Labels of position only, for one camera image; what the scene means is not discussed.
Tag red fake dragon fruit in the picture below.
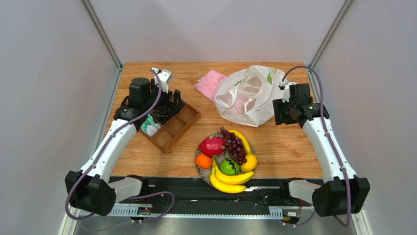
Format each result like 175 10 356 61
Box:
199 134 227 158

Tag pink folded cloth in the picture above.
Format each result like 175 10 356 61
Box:
194 70 226 103

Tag single yellow fake banana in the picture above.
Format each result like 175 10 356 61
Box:
229 129 252 154

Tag white plastic bag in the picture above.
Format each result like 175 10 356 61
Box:
214 65 285 127

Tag yellow fake lemon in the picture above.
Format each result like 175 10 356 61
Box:
240 154 258 173

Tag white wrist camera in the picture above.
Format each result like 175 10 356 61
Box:
279 81 297 103
151 68 174 93

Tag orange fake orange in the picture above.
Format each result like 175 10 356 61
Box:
195 153 212 169

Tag speckled round plate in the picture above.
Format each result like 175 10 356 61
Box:
195 132 255 187

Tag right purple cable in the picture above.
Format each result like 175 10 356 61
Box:
281 66 352 228

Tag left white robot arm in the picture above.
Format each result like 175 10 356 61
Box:
65 75 184 220

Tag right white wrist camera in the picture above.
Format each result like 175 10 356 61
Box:
279 81 297 103

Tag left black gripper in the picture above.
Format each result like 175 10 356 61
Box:
143 79 185 116

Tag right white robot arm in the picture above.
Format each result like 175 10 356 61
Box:
273 82 371 217

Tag yellow fake banana bunch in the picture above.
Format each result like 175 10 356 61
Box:
209 157 255 194

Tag green fake melon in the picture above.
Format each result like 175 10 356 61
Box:
220 158 240 176

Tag brown wooden divided tray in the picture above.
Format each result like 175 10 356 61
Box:
139 103 201 153

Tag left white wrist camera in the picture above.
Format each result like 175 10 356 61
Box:
151 68 174 93

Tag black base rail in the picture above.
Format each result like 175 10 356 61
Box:
123 177 313 217

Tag dark red fake grapes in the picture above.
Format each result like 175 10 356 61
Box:
220 127 247 165

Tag white teal rolled sock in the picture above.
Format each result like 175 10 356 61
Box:
140 114 161 137

